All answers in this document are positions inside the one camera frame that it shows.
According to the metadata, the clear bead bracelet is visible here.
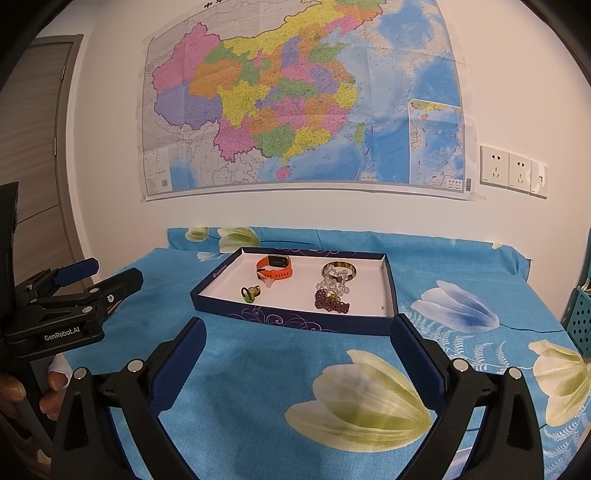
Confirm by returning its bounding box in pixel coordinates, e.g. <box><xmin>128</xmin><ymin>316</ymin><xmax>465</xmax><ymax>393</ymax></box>
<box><xmin>316</xmin><ymin>270</ymin><xmax>354</xmax><ymax>297</ymax></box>

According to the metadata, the blue floral cloth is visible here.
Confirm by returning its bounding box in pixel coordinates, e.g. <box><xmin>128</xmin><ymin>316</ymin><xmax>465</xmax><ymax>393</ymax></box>
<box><xmin>60</xmin><ymin>225</ymin><xmax>591</xmax><ymax>480</ymax></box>

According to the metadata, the orange wristwatch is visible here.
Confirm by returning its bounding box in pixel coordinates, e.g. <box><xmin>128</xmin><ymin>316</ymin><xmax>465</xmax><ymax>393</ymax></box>
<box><xmin>256</xmin><ymin>255</ymin><xmax>295</xmax><ymax>281</ymax></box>

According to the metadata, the person's left hand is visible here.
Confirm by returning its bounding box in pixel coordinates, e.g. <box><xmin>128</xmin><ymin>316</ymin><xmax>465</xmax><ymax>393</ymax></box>
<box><xmin>0</xmin><ymin>355</ymin><xmax>75</xmax><ymax>422</ymax></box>

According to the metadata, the colourful wall map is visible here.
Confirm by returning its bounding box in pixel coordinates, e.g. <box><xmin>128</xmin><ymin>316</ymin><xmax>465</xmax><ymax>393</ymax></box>
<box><xmin>136</xmin><ymin>0</ymin><xmax>486</xmax><ymax>204</ymax></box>

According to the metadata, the dark red bead bracelet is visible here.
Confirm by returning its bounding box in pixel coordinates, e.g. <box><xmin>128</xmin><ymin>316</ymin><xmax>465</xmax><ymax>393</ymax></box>
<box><xmin>314</xmin><ymin>288</ymin><xmax>353</xmax><ymax>314</ymax></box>

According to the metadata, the teal plastic basket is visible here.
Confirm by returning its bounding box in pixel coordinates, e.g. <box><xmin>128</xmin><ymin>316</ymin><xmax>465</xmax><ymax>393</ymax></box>
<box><xmin>560</xmin><ymin>265</ymin><xmax>591</xmax><ymax>361</ymax></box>

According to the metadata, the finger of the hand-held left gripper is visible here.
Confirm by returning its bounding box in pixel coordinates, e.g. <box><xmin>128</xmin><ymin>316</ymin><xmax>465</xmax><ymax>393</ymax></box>
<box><xmin>30</xmin><ymin>267</ymin><xmax>144</xmax><ymax>320</ymax></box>
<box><xmin>16</xmin><ymin>257</ymin><xmax>100</xmax><ymax>304</ymax></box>

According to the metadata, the tortoiseshell bangle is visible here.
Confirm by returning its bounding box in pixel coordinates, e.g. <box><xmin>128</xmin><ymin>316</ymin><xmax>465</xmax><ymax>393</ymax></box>
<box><xmin>322</xmin><ymin>261</ymin><xmax>358</xmax><ymax>281</ymax></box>

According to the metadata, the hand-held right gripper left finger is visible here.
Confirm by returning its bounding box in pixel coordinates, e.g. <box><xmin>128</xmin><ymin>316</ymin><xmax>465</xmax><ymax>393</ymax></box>
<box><xmin>48</xmin><ymin>316</ymin><xmax>208</xmax><ymax>480</ymax></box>

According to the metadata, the wooden door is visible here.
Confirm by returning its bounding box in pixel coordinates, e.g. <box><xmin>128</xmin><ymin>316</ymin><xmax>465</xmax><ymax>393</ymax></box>
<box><xmin>0</xmin><ymin>34</ymin><xmax>86</xmax><ymax>296</ymax></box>

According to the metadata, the white wall socket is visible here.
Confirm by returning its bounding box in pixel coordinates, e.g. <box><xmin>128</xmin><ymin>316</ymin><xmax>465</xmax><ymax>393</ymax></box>
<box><xmin>480</xmin><ymin>145</ymin><xmax>510</xmax><ymax>188</ymax></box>
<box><xmin>508</xmin><ymin>151</ymin><xmax>533</xmax><ymax>193</ymax></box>

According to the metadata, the white wall switch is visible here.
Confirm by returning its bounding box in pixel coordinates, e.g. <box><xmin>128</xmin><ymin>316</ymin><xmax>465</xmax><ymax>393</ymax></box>
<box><xmin>530</xmin><ymin>159</ymin><xmax>550</xmax><ymax>199</ymax></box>

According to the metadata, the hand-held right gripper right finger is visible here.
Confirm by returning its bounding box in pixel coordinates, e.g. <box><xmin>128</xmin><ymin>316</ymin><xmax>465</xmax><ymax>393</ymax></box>
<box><xmin>389</xmin><ymin>313</ymin><xmax>546</xmax><ymax>480</ymax></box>

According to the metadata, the dark blue box tray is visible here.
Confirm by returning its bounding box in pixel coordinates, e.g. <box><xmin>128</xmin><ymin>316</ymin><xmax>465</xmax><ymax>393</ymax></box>
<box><xmin>191</xmin><ymin>247</ymin><xmax>398</xmax><ymax>337</ymax></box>

